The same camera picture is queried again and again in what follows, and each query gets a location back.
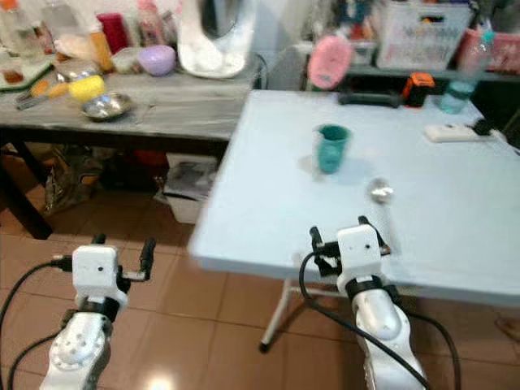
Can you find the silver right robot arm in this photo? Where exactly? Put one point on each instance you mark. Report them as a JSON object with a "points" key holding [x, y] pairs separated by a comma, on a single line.
{"points": [[382, 325]]}

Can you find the patterned bag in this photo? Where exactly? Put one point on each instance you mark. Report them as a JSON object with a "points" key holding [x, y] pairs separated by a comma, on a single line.
{"points": [[71, 179]]}

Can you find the white plastic storage box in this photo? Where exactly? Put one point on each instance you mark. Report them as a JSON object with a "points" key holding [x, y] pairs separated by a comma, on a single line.
{"points": [[188, 191]]}

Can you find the white folding table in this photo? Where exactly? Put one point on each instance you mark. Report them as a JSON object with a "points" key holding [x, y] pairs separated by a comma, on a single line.
{"points": [[439, 219]]}

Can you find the teal plastic cup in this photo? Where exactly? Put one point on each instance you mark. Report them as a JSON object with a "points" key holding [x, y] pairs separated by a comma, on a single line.
{"points": [[332, 150]]}

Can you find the white power strip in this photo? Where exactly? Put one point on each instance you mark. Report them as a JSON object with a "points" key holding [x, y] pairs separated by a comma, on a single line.
{"points": [[451, 132]]}

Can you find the steel bowl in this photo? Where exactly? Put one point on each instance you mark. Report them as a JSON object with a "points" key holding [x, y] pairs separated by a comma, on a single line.
{"points": [[108, 107]]}

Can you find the orange and black device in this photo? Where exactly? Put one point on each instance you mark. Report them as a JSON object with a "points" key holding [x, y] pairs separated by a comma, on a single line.
{"points": [[419, 87]]}

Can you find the grey wooden table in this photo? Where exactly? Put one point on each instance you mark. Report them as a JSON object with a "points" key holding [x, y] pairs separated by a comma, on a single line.
{"points": [[187, 110]]}

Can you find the yellow container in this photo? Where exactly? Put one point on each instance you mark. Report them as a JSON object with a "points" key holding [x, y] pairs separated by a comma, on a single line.
{"points": [[87, 87]]}

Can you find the clear blue water bottle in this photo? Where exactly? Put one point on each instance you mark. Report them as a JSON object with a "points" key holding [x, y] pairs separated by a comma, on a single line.
{"points": [[457, 93]]}

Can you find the pink oval object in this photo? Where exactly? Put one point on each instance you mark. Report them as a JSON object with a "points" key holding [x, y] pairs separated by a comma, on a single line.
{"points": [[330, 62]]}

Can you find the green tray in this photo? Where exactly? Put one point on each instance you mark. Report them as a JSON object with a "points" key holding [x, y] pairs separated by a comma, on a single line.
{"points": [[20, 78]]}

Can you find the small clear container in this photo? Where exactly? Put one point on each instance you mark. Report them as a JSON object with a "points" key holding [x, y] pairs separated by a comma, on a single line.
{"points": [[125, 61]]}

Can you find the purple bowl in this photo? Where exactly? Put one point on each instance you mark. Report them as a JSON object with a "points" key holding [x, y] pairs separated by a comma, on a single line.
{"points": [[156, 60]]}

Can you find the orange sauce bottle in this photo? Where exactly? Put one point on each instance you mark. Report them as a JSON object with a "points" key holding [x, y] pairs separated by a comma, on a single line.
{"points": [[101, 49]]}

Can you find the white plastic basket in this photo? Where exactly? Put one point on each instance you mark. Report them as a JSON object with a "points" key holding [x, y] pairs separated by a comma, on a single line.
{"points": [[422, 36]]}

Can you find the clear food bag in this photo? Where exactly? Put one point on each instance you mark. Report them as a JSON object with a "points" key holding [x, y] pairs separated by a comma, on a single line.
{"points": [[75, 47]]}

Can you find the red container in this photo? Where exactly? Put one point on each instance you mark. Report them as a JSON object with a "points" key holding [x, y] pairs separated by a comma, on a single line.
{"points": [[111, 32]]}

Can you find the white kitchen appliance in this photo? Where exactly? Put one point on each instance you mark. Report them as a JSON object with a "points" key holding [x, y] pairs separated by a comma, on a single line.
{"points": [[215, 57]]}

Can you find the pink bottle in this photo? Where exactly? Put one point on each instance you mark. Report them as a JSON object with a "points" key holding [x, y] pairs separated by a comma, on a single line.
{"points": [[149, 23]]}

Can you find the clear bottle orange cap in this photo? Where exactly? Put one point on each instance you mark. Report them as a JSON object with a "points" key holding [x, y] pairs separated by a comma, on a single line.
{"points": [[18, 32]]}

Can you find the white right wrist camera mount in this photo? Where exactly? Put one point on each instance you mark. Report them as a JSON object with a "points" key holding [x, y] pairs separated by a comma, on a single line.
{"points": [[360, 250]]}

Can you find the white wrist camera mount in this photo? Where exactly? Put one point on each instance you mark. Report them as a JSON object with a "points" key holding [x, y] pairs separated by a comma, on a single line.
{"points": [[96, 272], [360, 250]]}

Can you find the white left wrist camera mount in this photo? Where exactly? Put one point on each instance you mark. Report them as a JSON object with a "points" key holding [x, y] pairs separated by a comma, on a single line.
{"points": [[96, 272]]}

